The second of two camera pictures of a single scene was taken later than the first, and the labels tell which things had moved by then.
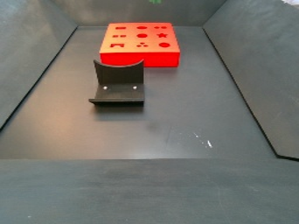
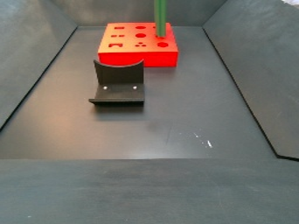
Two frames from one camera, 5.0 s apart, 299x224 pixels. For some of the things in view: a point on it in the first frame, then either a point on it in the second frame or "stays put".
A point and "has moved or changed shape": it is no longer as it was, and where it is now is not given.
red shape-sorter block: x=134 y=42 stays put
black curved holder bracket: x=120 y=85 stays put
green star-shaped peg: x=155 y=2 has moved or changed shape
